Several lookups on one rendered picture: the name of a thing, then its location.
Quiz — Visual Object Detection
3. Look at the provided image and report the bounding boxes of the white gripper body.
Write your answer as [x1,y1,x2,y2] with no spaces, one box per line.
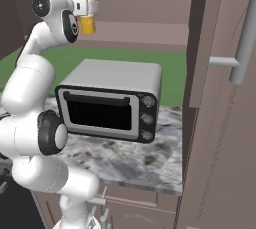
[85,0,100,17]

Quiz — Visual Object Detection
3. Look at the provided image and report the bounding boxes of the dark brown cabinet door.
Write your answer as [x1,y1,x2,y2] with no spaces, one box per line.
[0,0,53,61]

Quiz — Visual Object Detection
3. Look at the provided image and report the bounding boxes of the brown open cabinet door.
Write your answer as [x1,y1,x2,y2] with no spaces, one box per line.
[175,0,256,229]

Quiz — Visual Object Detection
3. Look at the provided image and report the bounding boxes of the brown base cabinet front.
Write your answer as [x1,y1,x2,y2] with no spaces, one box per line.
[32,184,183,229]

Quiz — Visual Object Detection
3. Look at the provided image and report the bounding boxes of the grey toaster oven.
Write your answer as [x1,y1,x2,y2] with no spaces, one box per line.
[54,58,164,145]

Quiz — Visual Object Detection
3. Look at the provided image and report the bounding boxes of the black toaster oven door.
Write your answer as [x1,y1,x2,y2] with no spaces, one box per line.
[59,88,142,141]

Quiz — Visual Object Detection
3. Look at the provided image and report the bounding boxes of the grey toaster oven knob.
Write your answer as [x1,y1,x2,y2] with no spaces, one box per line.
[140,129,153,142]
[140,112,154,126]
[140,94,155,109]

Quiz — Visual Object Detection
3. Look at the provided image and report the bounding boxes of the brown wall cabinet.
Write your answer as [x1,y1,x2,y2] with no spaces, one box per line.
[49,0,197,53]

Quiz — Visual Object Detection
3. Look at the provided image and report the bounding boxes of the black toaster oven door handle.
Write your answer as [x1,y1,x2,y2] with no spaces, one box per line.
[62,91,131,107]

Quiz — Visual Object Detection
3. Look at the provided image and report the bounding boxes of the grey cabinet door handle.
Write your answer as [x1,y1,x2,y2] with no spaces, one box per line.
[208,0,256,86]

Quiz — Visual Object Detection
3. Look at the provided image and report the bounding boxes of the grey base cabinet handle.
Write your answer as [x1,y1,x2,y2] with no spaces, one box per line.
[87,186,109,207]
[99,207,111,229]

